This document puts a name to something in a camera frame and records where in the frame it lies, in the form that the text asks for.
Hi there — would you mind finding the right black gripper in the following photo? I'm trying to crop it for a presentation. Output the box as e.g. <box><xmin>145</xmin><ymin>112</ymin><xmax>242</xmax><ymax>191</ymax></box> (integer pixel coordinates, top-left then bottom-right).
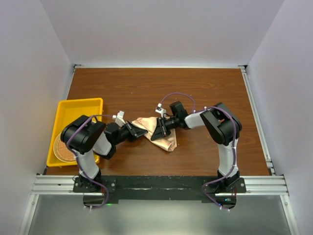
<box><xmin>152</xmin><ymin>117</ymin><xmax>179</xmax><ymax>141</ymax></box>

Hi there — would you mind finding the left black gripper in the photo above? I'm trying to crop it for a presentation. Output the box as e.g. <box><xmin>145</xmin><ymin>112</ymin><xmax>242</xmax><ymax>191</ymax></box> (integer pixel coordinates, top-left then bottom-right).
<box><xmin>113</xmin><ymin>120</ymin><xmax>147</xmax><ymax>145</ymax></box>

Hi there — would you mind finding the peach cloth napkin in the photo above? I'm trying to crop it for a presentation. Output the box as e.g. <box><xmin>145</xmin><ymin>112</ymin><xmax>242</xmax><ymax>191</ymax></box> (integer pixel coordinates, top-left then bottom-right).
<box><xmin>131</xmin><ymin>116</ymin><xmax>178</xmax><ymax>152</ymax></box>

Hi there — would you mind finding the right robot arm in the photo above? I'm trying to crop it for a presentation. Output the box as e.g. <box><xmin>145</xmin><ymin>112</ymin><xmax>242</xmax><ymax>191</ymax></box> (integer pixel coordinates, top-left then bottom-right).
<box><xmin>151</xmin><ymin>101</ymin><xmax>242</xmax><ymax>192</ymax></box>

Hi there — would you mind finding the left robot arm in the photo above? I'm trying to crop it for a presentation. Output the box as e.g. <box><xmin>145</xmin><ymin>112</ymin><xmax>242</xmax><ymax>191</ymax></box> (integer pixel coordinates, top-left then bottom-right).
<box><xmin>60</xmin><ymin>115</ymin><xmax>148</xmax><ymax>192</ymax></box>

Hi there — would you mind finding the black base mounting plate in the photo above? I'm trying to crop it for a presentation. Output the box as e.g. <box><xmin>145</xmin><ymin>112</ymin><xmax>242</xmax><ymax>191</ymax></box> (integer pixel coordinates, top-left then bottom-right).
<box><xmin>73</xmin><ymin>176</ymin><xmax>246</xmax><ymax>206</ymax></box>

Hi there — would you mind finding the yellow plastic tray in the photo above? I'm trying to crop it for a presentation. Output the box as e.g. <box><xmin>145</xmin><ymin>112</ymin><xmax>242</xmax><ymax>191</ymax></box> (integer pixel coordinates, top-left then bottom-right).
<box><xmin>46</xmin><ymin>98</ymin><xmax>103</xmax><ymax>167</ymax></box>

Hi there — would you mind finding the round woven coaster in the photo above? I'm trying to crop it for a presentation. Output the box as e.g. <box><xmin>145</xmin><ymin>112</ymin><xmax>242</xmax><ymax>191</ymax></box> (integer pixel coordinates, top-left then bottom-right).
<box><xmin>53</xmin><ymin>134</ymin><xmax>75</xmax><ymax>163</ymax></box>

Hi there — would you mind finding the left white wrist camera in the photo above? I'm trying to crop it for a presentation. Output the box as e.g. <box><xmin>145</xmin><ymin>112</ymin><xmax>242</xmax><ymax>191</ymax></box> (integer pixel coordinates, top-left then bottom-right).
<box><xmin>112</xmin><ymin>111</ymin><xmax>126</xmax><ymax>127</ymax></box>

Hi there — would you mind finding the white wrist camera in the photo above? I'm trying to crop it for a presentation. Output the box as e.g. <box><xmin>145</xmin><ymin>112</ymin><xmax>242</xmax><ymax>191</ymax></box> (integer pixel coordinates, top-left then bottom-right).
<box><xmin>112</xmin><ymin>111</ymin><xmax>126</xmax><ymax>127</ymax></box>
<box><xmin>155</xmin><ymin>103</ymin><xmax>167</xmax><ymax>118</ymax></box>

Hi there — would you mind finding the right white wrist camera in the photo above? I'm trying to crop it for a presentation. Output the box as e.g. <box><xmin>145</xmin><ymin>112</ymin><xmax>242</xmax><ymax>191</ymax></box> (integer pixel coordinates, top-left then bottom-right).
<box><xmin>155</xmin><ymin>103</ymin><xmax>167</xmax><ymax>118</ymax></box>

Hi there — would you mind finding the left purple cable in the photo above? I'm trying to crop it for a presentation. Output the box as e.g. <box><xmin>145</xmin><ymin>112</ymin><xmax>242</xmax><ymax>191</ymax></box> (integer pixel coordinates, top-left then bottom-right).
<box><xmin>66</xmin><ymin>114</ymin><xmax>118</xmax><ymax>211</ymax></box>

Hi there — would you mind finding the aluminium table frame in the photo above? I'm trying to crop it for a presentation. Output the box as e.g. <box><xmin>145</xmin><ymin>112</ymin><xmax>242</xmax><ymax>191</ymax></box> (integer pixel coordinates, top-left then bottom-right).
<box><xmin>21</xmin><ymin>68</ymin><xmax>290</xmax><ymax>235</ymax></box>

